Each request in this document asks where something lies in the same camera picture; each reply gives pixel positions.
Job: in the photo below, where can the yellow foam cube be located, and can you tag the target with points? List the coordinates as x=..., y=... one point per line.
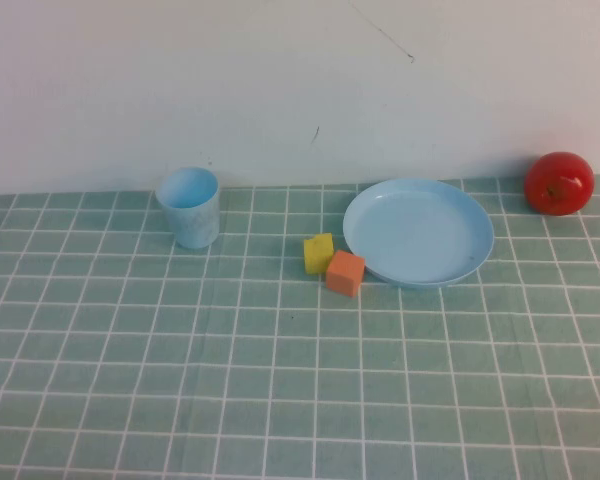
x=317, y=255

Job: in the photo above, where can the red tomato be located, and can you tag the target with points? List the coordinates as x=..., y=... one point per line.
x=559, y=184

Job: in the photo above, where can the orange foam cube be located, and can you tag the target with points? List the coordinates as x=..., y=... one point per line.
x=345, y=274

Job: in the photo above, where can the light blue plastic plate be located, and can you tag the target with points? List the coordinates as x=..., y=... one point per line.
x=420, y=235

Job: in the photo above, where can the green checkered tablecloth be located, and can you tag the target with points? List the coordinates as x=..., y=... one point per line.
x=300, y=380

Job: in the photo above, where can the light blue plastic cup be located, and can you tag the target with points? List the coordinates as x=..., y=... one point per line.
x=190, y=220

